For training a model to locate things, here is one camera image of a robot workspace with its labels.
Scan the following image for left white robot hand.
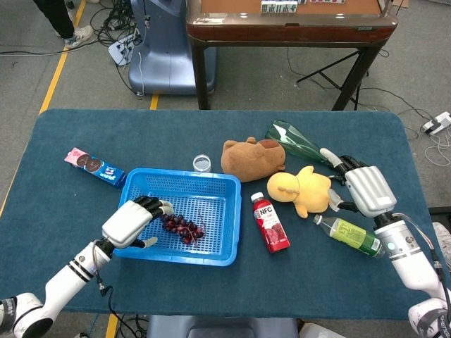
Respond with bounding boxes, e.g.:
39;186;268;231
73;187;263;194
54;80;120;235
101;195;175;250

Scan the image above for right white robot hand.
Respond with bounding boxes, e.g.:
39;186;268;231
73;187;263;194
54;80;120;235
319;147;397;218

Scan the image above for bunch of dark red grapes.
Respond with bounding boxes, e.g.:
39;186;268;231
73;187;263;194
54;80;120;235
160;212;206;246

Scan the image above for clear plastic cup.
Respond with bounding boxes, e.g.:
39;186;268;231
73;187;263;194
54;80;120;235
192;154;212;173

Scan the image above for clear bottle with green label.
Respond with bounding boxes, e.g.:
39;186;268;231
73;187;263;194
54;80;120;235
313;213;387;259

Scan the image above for blue pink cookie box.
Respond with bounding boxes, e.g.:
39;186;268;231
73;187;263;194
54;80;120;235
63;146;128;188

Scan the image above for yellow dinosaur plush toy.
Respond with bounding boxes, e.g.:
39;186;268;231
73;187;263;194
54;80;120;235
266;165;334;219

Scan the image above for white power strip black adapter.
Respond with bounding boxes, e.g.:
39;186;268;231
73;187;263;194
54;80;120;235
421;111;451;135

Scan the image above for red NFC juice bottle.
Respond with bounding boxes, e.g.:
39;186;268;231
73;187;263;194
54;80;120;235
250;192;291;254

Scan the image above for blue perforated plastic basket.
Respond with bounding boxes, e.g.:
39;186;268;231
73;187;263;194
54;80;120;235
113;167;242;268

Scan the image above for teal table cloth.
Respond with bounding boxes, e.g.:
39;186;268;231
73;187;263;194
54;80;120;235
0;108;451;322

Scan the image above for brown capybara plush toy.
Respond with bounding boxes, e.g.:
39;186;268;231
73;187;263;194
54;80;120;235
221;137;287;183

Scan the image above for grey-blue robot torso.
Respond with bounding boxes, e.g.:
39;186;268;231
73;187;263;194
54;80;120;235
146;315;300;338

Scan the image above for white power strip with plugs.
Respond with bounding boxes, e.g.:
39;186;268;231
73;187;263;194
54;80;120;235
107;33;142;67

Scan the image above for brown mahjong table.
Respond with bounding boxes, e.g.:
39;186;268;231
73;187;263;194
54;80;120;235
185;0;399;111

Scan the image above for mahjong tile row green prints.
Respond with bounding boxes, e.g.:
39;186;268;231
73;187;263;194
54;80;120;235
260;0;299;14

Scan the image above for person in black clothes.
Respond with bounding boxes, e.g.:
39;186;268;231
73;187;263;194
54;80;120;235
33;0;95;50

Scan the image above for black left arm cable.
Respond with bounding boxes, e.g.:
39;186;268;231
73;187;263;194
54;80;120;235
92;270;142;338

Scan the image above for white right arm cable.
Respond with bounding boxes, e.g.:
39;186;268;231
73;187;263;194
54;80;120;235
396;212;451;314

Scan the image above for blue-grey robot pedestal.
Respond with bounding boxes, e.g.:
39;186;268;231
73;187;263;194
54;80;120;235
128;0;217;96

